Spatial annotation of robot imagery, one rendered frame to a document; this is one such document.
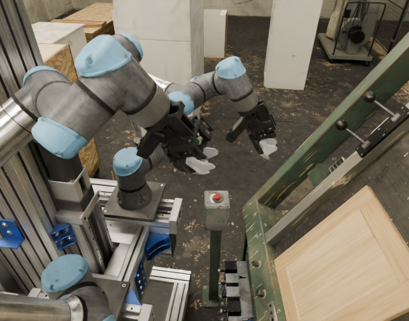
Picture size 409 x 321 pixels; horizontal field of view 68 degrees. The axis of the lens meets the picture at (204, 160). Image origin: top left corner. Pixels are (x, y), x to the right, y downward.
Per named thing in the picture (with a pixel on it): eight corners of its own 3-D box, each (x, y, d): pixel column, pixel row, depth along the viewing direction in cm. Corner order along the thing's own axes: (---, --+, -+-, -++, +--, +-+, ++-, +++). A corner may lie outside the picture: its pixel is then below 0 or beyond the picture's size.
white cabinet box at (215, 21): (197, 48, 603) (196, 8, 558) (226, 49, 596) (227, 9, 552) (193, 56, 568) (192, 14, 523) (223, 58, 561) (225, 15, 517)
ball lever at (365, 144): (364, 149, 105) (333, 124, 106) (373, 141, 103) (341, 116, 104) (364, 152, 102) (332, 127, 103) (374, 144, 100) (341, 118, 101)
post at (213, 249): (208, 292, 208) (209, 218, 161) (217, 292, 208) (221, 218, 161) (209, 300, 203) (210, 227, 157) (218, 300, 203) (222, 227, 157)
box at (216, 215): (204, 214, 164) (204, 190, 153) (226, 214, 164) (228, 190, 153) (204, 232, 154) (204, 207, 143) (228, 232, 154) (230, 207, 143)
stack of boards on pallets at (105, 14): (99, 22, 758) (95, 2, 730) (139, 23, 747) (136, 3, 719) (44, 56, 567) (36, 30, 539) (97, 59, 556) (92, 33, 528)
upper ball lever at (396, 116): (394, 123, 98) (360, 97, 100) (403, 114, 96) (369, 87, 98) (395, 125, 95) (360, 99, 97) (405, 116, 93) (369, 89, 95)
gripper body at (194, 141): (208, 162, 59) (171, 124, 51) (174, 166, 64) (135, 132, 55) (216, 130, 63) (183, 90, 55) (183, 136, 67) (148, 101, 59)
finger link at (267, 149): (281, 160, 100) (272, 139, 96) (264, 165, 103) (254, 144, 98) (281, 155, 103) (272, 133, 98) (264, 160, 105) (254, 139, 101)
